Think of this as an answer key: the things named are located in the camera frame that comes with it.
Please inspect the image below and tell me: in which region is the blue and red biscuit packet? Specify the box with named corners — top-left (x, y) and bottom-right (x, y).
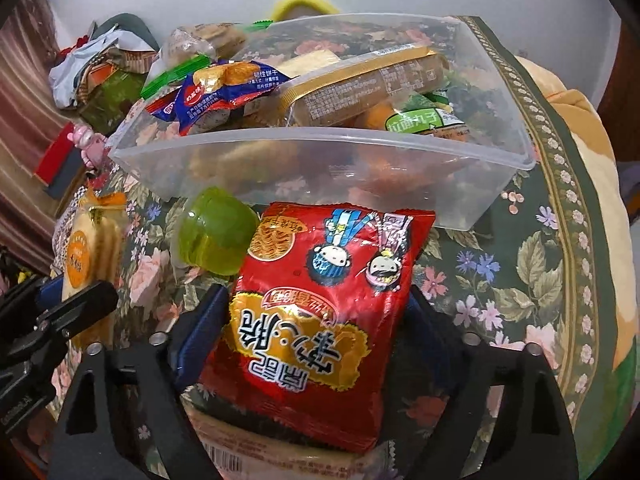
top-left (146, 59), bottom-right (292, 134)

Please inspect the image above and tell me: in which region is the orange label cracker packet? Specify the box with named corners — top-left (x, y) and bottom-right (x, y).
top-left (61, 191), bottom-right (128, 333)

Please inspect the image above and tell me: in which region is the green label orange snack packet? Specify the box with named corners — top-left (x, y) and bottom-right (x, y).
top-left (350, 87), bottom-right (474, 139)

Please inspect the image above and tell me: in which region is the yellow foam tube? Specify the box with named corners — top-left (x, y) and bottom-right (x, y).
top-left (271, 0), bottom-right (342, 18)

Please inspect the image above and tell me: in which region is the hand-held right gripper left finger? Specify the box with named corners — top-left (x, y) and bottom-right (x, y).
top-left (49, 284), bottom-right (231, 480)

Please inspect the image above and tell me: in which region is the red noodle snack packet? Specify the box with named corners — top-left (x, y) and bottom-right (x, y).
top-left (199, 201), bottom-right (437, 455)

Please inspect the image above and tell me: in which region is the clear plastic container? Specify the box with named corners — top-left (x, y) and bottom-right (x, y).
top-left (107, 14), bottom-right (539, 232)

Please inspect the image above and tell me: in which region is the pink toy figure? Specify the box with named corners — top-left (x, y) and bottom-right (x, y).
top-left (74, 124), bottom-right (110, 170)

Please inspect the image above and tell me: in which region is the long gold biscuit packet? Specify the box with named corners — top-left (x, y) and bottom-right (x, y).
top-left (276, 44), bottom-right (452, 129)

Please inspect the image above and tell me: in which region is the striped brown curtain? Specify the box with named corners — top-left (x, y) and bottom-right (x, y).
top-left (0, 0), bottom-right (68, 266)

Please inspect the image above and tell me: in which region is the floral blanket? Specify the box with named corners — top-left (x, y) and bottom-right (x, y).
top-left (30, 14), bottom-right (632, 480)

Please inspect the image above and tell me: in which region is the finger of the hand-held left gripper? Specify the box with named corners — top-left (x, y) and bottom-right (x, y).
top-left (32, 280), bottom-right (120, 345)
top-left (0, 274), bottom-right (69, 322)

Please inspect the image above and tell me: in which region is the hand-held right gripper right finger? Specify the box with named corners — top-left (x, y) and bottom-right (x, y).
top-left (400, 285), bottom-right (579, 480)

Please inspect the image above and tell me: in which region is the yellow pillow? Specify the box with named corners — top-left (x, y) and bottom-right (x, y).
top-left (515, 54), bottom-right (634, 367)

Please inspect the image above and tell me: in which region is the green floral bag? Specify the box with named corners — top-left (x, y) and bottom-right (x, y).
top-left (79, 71), bottom-right (148, 135)

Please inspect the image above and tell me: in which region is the green jelly cup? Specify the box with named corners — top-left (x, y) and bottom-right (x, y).
top-left (176, 186), bottom-right (262, 277)

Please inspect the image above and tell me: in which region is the red box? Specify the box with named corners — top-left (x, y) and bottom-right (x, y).
top-left (34, 124), bottom-right (78, 182)

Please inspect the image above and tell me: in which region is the pile of clothes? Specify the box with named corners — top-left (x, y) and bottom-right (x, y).
top-left (49, 14), bottom-right (162, 110)

